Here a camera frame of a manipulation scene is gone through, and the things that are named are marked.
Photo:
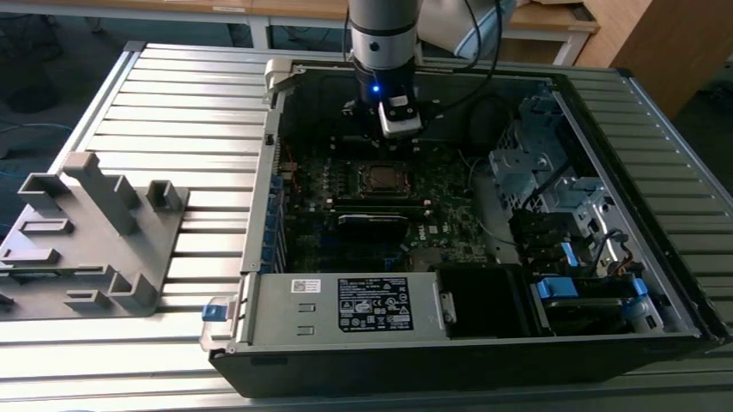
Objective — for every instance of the silver CPU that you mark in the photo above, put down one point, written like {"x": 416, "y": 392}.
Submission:
{"x": 386, "y": 177}

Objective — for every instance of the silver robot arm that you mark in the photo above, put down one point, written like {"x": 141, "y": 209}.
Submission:
{"x": 383, "y": 30}

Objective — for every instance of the metal CPU socket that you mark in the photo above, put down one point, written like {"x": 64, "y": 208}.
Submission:
{"x": 358, "y": 194}

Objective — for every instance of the plastic fan shroud panel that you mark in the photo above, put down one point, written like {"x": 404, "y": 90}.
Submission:
{"x": 308, "y": 111}

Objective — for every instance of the metal disk bay cage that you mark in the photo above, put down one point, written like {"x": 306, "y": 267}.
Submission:
{"x": 515, "y": 165}

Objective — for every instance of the black graphics card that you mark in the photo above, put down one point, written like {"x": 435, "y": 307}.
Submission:
{"x": 372, "y": 227}

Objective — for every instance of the green motherboard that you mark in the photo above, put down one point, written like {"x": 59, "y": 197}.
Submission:
{"x": 453, "y": 214}

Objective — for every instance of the black connector bundle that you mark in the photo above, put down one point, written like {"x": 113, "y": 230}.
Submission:
{"x": 538, "y": 232}

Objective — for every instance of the blue plastic drive clip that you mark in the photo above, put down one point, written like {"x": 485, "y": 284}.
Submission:
{"x": 566, "y": 253}

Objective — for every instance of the wooden cabinet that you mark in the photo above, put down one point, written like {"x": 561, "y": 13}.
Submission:
{"x": 675, "y": 43}

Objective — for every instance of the silver power supply unit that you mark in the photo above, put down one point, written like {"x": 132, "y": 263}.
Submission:
{"x": 275, "y": 317}

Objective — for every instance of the blue disk carrier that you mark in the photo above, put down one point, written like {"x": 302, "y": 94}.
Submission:
{"x": 553, "y": 286}

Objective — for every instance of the blue plastic case latch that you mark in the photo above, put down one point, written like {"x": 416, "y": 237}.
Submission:
{"x": 215, "y": 311}

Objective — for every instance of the grey plastic parts rack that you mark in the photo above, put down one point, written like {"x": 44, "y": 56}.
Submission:
{"x": 115, "y": 257}

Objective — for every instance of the black hard disk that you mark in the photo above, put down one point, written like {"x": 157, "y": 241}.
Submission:
{"x": 583, "y": 315}

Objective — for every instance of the black PC case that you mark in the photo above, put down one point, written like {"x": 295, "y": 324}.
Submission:
{"x": 400, "y": 373}

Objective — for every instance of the green RAM stick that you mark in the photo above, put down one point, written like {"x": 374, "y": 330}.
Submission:
{"x": 64, "y": 273}

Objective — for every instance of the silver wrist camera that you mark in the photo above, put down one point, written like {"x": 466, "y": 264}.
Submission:
{"x": 400, "y": 126}

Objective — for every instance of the wooden desk white frame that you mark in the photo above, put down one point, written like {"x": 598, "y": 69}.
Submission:
{"x": 171, "y": 5}

